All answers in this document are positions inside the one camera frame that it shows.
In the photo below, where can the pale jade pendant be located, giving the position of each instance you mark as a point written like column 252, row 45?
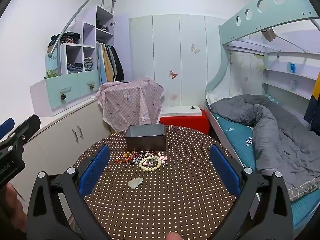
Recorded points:
column 136, row 183

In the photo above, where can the beige low cabinet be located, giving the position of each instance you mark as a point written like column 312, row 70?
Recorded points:
column 55, row 140

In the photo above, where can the dark folded clothes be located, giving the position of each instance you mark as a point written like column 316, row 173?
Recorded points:
column 102, row 27

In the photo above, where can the brown dotted tablecloth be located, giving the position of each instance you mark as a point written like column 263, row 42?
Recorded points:
column 160, row 205

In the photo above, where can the dark clothes pile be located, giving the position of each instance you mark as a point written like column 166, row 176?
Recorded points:
column 66, row 37

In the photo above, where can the row of hanging clothes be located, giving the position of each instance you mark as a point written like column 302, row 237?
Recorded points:
column 108, row 62

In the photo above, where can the pink bear print cloth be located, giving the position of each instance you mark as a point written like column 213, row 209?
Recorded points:
column 130, row 100

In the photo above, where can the person's left forearm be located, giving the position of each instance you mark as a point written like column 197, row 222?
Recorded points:
column 10, row 225

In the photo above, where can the teal bunk bed frame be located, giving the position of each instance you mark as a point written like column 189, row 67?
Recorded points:
column 252, row 12

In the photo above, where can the faint pink butterfly sticker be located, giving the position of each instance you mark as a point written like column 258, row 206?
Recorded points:
column 174, row 96

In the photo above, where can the pink charm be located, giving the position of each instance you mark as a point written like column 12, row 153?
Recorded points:
column 163, row 158

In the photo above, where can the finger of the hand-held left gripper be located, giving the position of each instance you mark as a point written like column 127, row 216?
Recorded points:
column 27, row 127
column 6, row 127

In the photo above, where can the white wardrobe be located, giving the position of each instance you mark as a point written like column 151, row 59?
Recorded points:
column 165, row 55

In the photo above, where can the folded jeans pile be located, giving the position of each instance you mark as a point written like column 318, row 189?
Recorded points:
column 75, row 68

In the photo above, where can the person's left hand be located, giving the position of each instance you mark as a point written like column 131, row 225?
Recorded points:
column 15, row 200

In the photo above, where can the grey metal handrail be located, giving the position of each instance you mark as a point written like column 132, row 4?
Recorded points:
column 75, row 15

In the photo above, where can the red storage bench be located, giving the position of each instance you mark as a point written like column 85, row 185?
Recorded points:
column 185, row 122

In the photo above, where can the grey quilt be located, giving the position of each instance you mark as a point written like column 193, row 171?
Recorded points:
column 275, row 135

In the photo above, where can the navy yellow hanging garment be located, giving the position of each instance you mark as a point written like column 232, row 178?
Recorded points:
column 313, row 105

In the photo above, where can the black hair clip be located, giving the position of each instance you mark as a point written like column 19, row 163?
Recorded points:
column 192, row 107

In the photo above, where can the teal bed sheet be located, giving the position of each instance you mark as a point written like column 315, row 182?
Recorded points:
column 237, row 135

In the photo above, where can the small teal drawer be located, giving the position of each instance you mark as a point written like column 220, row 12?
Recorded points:
column 86, row 78

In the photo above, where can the large teal drawer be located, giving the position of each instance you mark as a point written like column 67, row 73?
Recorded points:
column 56, row 87

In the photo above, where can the folded grey clothes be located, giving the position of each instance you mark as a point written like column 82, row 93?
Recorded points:
column 88, row 63

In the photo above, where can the lilac stair shelf unit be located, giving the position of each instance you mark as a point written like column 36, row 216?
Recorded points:
column 88, row 32

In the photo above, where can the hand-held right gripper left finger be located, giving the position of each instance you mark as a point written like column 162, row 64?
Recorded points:
column 96, row 170

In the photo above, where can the pale butterfly sticker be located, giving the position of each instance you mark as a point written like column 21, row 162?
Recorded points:
column 195, row 49

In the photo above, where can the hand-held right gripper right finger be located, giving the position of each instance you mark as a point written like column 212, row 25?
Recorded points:
column 223, row 170

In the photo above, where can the grey metal box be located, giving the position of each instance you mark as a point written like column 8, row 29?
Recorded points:
column 145, row 140

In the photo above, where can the green plant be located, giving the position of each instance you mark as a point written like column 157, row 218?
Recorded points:
column 51, row 74

